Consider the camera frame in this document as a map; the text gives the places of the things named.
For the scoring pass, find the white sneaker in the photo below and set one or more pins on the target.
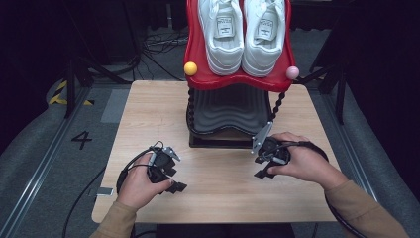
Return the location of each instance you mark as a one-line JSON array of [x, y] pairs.
[[224, 49], [264, 54]]

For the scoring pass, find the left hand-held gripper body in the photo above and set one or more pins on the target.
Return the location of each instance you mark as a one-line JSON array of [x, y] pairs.
[[161, 163]]

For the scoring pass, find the grey tape strip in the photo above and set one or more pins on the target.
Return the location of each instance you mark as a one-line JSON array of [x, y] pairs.
[[105, 191]]

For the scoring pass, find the yellow and black floor tape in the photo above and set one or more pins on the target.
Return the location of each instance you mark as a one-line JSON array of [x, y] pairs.
[[59, 95]]

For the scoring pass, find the red and black shoe rack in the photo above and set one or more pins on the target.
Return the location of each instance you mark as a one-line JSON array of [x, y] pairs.
[[231, 83]]

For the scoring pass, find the black metal stand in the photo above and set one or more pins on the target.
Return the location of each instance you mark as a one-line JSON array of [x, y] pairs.
[[340, 89], [70, 89]]

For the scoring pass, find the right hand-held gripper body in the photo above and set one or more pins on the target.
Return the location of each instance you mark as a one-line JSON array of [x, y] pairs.
[[274, 152]]

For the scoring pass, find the aluminium floor rail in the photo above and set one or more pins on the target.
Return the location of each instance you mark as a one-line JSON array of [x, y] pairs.
[[360, 165], [39, 168]]

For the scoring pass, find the person's right hand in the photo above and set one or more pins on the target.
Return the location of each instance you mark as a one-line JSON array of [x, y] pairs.
[[307, 162]]

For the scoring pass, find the person's left hand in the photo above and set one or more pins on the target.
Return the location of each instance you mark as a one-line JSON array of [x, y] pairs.
[[138, 185]]

